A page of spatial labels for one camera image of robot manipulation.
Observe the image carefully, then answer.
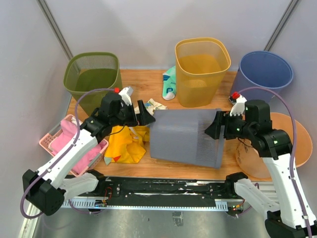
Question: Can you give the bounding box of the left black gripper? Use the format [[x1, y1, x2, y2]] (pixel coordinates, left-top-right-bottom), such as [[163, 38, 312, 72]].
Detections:
[[111, 100, 156, 127]]

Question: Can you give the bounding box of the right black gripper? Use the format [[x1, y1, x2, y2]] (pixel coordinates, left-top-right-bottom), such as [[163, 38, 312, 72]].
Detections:
[[205, 110, 255, 140]]

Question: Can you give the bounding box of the grey plastic basket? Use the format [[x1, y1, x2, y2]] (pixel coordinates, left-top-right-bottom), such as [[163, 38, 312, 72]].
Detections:
[[150, 109, 224, 169]]

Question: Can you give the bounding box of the peach plastic bucket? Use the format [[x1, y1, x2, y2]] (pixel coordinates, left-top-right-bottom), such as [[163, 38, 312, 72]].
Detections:
[[235, 113, 313, 180]]

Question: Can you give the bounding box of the green mesh basket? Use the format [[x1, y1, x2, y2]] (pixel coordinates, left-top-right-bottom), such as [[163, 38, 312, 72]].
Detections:
[[63, 52, 123, 117]]

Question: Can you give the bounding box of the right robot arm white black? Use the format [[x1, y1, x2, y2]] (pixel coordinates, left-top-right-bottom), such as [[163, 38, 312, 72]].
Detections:
[[205, 100, 317, 238]]

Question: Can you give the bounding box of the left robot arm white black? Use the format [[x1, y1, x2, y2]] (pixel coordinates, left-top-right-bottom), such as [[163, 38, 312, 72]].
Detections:
[[20, 90, 155, 219]]

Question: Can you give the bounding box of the white dinosaur print cloth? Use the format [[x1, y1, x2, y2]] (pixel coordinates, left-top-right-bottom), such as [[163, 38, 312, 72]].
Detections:
[[144, 98, 168, 116]]

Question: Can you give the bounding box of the yellow garment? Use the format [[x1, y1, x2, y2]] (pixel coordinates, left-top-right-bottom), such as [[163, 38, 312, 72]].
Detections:
[[104, 126, 150, 165]]

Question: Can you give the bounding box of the teal white sock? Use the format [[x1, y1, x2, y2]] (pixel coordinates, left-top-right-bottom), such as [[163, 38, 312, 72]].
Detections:
[[162, 66, 176, 101]]

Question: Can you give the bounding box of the yellow mesh basket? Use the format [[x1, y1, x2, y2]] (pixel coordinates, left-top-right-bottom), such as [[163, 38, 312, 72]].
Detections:
[[175, 37, 231, 108]]

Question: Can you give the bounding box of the blue plastic bucket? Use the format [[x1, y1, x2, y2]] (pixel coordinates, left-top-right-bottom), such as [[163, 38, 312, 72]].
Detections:
[[229, 51, 293, 95]]

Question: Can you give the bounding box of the pink cloth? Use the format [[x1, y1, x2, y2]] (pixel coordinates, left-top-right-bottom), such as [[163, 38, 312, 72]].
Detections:
[[49, 117, 105, 174]]

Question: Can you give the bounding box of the pink plastic crate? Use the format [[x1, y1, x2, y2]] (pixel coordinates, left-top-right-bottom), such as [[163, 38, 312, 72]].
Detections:
[[39, 115, 108, 177]]

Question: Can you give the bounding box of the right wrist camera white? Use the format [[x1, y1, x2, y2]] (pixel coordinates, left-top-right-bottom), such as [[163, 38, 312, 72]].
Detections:
[[229, 92, 247, 117]]

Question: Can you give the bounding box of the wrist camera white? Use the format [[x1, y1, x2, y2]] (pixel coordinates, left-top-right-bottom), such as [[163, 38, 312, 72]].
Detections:
[[118, 87, 133, 106], [229, 92, 247, 117]]

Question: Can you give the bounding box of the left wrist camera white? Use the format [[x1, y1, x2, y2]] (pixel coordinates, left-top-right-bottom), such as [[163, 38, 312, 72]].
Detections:
[[118, 87, 133, 106]]

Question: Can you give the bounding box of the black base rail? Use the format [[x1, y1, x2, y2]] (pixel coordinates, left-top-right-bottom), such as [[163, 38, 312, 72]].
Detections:
[[76, 176, 248, 209]]

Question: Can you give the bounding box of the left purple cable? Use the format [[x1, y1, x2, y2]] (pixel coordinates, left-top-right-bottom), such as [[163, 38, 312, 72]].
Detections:
[[19, 87, 121, 219]]

